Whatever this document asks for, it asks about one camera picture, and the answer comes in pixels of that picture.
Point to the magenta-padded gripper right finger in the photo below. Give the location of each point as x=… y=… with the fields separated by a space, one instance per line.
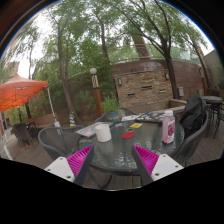
x=146 y=159

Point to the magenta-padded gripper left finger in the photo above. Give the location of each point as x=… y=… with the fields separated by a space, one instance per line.
x=80 y=160

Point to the pink juice bottle white cap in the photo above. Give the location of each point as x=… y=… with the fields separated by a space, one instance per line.
x=168 y=128

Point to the flat round red coaster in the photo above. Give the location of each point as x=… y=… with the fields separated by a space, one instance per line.
x=128 y=135

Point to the silver laptop with stickers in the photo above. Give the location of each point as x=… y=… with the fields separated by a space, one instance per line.
x=87 y=130

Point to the white textured cup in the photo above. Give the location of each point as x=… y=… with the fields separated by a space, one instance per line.
x=103 y=133

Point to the blue yellow striped bollard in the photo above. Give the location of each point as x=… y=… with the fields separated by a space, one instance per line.
x=72 y=119

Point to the black laptop with stickers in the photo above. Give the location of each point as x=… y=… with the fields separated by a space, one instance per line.
x=150 y=117

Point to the white sticker sheet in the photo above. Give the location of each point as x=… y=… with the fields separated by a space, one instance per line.
x=129 y=118

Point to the potted green plant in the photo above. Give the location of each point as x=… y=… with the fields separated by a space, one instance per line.
x=111 y=108

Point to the black jacket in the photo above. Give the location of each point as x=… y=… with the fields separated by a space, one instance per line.
x=193 y=115

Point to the round dark side table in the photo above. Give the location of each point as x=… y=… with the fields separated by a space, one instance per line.
x=212 y=99

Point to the orange canopy tent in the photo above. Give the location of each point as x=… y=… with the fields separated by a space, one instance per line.
x=20 y=91

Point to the grey wall box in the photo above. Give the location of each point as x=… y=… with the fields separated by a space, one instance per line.
x=180 y=92

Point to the wall lantern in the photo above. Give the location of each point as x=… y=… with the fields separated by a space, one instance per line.
x=167 y=76
x=119 y=81

